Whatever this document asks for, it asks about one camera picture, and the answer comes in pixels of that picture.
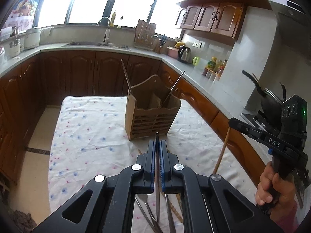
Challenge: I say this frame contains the steel chopstick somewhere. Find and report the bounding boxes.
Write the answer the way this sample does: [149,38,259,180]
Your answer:
[162,71,185,106]
[155,133,160,222]
[121,59,133,94]

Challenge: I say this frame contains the wooden chopstick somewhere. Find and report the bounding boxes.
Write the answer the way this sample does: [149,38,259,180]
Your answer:
[212,127,231,174]
[168,194,183,223]

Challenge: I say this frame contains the black wok on stove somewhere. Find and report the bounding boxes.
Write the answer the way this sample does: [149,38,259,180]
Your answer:
[242,70,286,122]

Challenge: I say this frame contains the grey stone countertop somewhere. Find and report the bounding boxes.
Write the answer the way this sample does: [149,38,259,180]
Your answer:
[0,42,266,151]

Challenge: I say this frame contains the steel chopstick diagonal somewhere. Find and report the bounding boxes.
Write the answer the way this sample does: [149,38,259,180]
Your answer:
[165,194,176,233]

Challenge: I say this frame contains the white rice cooker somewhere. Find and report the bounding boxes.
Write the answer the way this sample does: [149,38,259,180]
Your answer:
[24,27,41,50]

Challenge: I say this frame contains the yellow dish soap bottle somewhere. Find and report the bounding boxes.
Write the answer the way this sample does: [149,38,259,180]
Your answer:
[110,12,116,27]

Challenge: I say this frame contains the range hood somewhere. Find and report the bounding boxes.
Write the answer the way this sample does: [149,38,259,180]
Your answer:
[268,0,310,60]

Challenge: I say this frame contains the upper wooden wall cabinets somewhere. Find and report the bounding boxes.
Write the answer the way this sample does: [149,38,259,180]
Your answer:
[174,0,292,40]

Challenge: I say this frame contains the steel fork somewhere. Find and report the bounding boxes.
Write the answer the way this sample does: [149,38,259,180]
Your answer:
[135,194,162,233]

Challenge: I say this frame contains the pink container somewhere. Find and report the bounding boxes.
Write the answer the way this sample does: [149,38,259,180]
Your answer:
[167,46,179,59]

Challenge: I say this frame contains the wooden utensil holder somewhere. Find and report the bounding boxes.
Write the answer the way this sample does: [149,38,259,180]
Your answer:
[124,75,181,140]

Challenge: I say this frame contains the lower wooden cabinets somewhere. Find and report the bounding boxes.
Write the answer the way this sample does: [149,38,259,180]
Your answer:
[0,50,266,187]

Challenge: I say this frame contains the spice rack with bottles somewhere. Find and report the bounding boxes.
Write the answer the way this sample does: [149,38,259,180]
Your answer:
[202,56,227,82]

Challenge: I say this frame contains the white floral tablecloth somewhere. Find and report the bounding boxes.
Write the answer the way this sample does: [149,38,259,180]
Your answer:
[48,95,258,233]

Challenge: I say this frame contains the kitchen window frame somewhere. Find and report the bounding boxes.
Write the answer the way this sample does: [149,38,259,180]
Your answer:
[34,0,158,27]

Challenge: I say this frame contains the green cup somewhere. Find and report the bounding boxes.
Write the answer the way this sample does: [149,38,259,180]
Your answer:
[192,56,200,66]

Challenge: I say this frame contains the chrome sink faucet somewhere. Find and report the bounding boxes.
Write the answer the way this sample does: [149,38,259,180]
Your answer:
[96,16,111,46]

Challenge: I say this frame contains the person's right hand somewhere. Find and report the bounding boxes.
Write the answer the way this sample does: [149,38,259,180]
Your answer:
[255,162,296,222]

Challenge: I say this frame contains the tropical fruit poster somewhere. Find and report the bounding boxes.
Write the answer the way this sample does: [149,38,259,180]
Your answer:
[1,0,39,32]

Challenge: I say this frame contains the steel electric kettle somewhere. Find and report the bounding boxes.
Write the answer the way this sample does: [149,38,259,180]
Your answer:
[178,45,191,63]

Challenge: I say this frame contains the small white appliance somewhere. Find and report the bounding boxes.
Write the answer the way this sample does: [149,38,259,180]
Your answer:
[8,38,21,58]

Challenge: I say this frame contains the wooden knife block rack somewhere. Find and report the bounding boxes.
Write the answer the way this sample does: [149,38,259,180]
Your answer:
[133,19,156,50]

